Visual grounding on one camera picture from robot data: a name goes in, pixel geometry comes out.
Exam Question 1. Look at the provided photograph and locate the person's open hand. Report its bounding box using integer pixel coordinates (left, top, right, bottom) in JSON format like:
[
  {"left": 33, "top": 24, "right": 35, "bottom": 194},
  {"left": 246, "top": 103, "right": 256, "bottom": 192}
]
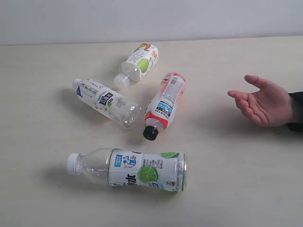
[{"left": 228, "top": 75, "right": 297, "bottom": 127}]

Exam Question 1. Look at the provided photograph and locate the pink label black-cap bottle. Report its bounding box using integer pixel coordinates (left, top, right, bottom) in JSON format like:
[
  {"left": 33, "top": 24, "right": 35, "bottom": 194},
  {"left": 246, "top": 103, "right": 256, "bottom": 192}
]
[{"left": 143, "top": 72, "right": 186, "bottom": 141}]

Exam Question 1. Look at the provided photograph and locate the lime label clear bottle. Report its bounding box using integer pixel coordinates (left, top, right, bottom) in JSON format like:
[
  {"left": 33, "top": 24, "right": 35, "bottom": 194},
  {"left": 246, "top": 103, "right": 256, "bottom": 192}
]
[{"left": 66, "top": 148, "right": 187, "bottom": 192}]

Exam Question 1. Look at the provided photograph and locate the white blue label bottle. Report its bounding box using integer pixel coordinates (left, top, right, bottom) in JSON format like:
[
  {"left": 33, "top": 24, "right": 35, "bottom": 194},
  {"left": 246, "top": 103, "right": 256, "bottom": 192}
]
[{"left": 72, "top": 79, "right": 141, "bottom": 129}]

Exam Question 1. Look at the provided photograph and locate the black sleeved forearm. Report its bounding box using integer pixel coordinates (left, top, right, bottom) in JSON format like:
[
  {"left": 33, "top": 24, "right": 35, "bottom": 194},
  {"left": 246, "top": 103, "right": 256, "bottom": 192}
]
[{"left": 286, "top": 91, "right": 303, "bottom": 133}]

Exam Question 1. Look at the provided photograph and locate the green apple label bottle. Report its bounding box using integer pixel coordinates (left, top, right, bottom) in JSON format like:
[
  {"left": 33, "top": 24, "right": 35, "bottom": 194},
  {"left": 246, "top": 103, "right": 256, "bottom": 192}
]
[{"left": 114, "top": 43, "right": 159, "bottom": 89}]

